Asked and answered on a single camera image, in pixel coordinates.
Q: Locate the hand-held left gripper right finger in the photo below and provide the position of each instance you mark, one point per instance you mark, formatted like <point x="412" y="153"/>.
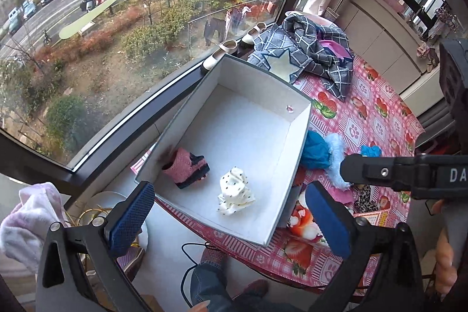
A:
<point x="325" y="224"/>

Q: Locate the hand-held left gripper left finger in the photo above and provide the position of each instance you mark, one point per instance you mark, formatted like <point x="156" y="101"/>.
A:
<point x="131" y="220"/>

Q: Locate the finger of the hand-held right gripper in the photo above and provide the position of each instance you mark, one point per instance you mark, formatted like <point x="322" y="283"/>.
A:
<point x="384" y="171"/>

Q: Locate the leopard print scrunchie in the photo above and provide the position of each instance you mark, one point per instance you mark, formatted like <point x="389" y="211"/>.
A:
<point x="365" y="200"/>

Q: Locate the light blue fluffy scrunchie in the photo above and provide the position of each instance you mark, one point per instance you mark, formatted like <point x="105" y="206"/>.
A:
<point x="334" y="147"/>

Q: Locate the pink knit bootie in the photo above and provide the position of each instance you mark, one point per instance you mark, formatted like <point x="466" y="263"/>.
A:
<point x="182" y="167"/>

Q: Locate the white polka dot scrunchie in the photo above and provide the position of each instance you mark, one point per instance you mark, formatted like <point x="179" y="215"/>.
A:
<point x="234" y="191"/>

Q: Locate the grey storage box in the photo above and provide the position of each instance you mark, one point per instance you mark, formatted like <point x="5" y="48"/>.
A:
<point x="237" y="136"/>

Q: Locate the person's right hand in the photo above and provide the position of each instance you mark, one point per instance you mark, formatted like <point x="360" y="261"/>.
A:
<point x="444" y="268"/>

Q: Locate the teal cloth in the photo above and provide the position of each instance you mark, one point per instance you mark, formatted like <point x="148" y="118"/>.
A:
<point x="314" y="149"/>

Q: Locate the red slipper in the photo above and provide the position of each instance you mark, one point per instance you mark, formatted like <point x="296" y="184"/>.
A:
<point x="256" y="288"/>

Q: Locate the person's leg in jeans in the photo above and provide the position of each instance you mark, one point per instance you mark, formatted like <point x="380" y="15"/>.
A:
<point x="208" y="282"/>

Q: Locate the pale purple fluffy cloth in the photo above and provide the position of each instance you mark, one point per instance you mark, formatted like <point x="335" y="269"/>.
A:
<point x="25" y="220"/>

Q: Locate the purple plastic container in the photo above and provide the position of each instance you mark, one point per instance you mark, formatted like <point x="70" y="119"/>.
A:
<point x="338" y="50"/>

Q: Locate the white cabinet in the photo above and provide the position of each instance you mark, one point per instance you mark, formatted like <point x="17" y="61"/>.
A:
<point x="380" y="34"/>

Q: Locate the grey plaid star cloth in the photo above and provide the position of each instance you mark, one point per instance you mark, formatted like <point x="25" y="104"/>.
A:
<point x="314" y="52"/>

